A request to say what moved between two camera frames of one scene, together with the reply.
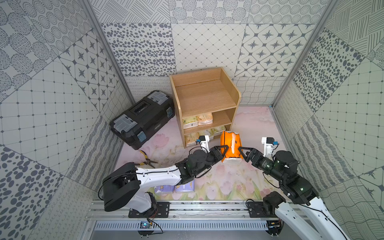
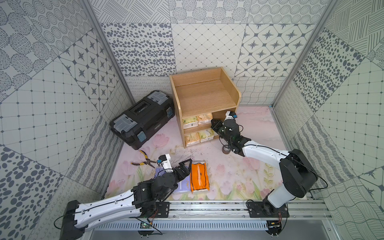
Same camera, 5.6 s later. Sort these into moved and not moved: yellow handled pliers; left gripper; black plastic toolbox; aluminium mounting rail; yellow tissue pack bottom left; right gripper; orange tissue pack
Moved: orange tissue pack; right gripper; left gripper
Not moved: black plastic toolbox; yellow handled pliers; aluminium mounting rail; yellow tissue pack bottom left
